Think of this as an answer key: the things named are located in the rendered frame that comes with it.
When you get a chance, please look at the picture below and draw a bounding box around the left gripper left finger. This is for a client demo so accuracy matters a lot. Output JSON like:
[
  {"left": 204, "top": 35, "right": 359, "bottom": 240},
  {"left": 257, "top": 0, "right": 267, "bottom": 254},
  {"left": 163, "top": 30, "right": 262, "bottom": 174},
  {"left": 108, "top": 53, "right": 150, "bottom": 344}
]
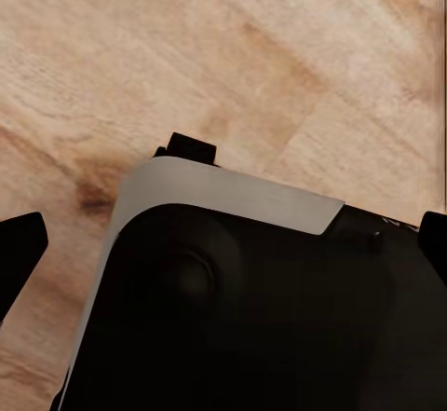
[{"left": 0, "top": 212, "right": 48, "bottom": 322}]

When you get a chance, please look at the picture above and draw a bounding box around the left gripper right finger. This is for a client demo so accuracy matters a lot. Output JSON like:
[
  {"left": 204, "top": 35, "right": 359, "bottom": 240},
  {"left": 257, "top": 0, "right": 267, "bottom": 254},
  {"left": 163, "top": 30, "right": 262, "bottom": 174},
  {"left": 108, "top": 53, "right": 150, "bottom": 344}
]
[{"left": 417, "top": 211, "right": 447, "bottom": 287}]

